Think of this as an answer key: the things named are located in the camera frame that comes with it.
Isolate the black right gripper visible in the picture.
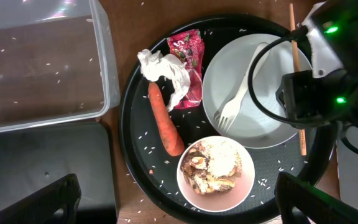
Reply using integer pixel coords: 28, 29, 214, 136
276, 69, 358, 129

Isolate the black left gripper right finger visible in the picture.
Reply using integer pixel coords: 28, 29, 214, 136
275, 172, 358, 224

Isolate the red snack wrapper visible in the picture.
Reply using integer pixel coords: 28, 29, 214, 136
167, 29, 205, 110

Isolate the food scraps pile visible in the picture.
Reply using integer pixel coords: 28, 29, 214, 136
180, 141, 242, 195

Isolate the white plate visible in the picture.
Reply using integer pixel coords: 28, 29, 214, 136
202, 34, 299, 149

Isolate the round black tray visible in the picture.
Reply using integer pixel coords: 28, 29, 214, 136
119, 14, 335, 223

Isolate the orange carrot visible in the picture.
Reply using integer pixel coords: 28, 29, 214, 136
148, 82, 185, 157

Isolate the wooden chopstick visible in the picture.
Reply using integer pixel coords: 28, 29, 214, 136
289, 3, 307, 156

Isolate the white tissue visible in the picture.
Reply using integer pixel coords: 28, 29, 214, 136
137, 49, 191, 112

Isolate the clear plastic bin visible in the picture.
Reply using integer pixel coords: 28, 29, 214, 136
0, 0, 121, 133

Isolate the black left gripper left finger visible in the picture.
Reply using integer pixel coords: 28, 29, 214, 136
0, 174, 81, 223

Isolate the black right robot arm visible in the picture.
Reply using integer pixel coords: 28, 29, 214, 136
277, 0, 358, 129

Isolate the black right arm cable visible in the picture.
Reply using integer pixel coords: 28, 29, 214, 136
247, 25, 358, 162

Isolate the black rectangular tray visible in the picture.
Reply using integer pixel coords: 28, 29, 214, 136
0, 121, 117, 223

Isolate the white plastic fork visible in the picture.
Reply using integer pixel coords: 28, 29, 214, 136
215, 42, 268, 132

